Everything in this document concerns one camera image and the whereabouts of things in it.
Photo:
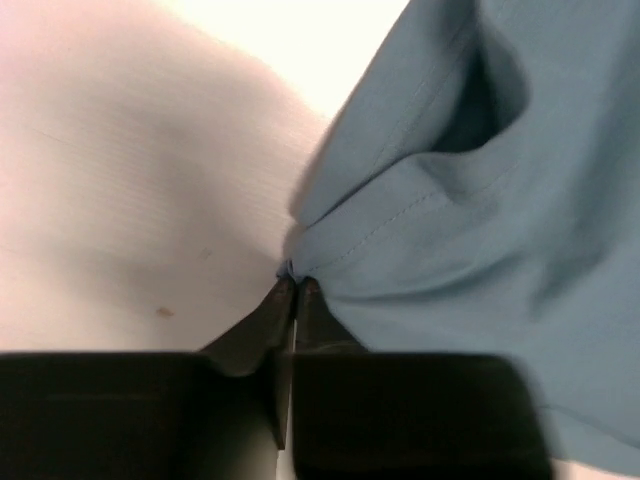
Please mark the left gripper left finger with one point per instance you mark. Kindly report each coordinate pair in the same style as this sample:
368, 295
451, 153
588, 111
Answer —
151, 414

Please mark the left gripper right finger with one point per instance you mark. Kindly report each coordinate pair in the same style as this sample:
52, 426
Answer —
358, 414

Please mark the grey-blue t-shirt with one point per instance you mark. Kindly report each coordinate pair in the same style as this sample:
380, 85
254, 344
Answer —
479, 192

